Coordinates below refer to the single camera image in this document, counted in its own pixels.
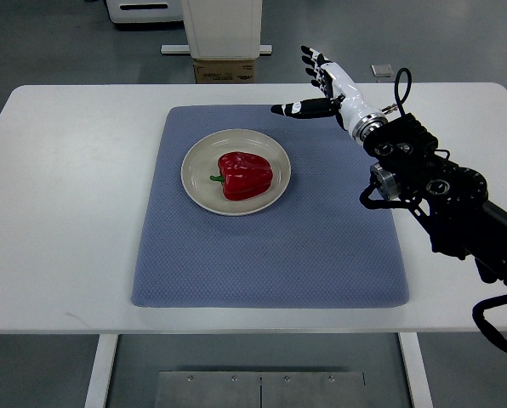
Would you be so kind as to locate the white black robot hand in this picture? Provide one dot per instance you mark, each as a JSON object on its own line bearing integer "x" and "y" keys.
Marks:
{"x": 341, "y": 99}

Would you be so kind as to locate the red bell pepper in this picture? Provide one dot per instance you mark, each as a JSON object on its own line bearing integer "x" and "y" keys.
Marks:
{"x": 243, "y": 175}

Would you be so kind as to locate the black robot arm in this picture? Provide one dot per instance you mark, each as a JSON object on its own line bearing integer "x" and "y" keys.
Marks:
{"x": 449, "y": 201}

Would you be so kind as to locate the small grey floor plate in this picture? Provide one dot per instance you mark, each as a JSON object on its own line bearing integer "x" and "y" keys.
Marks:
{"x": 382, "y": 71}

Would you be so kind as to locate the cream round plate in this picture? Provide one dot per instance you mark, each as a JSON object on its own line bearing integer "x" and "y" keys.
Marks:
{"x": 201, "y": 161}

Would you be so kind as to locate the blue textured mat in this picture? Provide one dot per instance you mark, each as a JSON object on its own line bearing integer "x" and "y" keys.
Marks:
{"x": 316, "y": 247}

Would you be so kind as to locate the cardboard box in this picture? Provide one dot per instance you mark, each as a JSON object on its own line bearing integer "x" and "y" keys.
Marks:
{"x": 233, "y": 71}

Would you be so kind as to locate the white machine with slot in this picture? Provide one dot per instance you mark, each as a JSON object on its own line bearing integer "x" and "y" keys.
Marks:
{"x": 144, "y": 11}

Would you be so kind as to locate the white right table leg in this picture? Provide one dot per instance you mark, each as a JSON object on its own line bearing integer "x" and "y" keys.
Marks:
{"x": 413, "y": 362}

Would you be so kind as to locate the white table leg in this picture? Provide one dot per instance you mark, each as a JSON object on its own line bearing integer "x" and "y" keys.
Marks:
{"x": 100, "y": 379}
{"x": 413, "y": 362}

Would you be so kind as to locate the white left table leg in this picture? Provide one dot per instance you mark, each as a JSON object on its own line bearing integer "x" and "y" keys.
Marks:
{"x": 100, "y": 379}

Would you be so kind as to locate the white pedestal column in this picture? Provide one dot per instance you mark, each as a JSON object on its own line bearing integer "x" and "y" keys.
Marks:
{"x": 221, "y": 30}

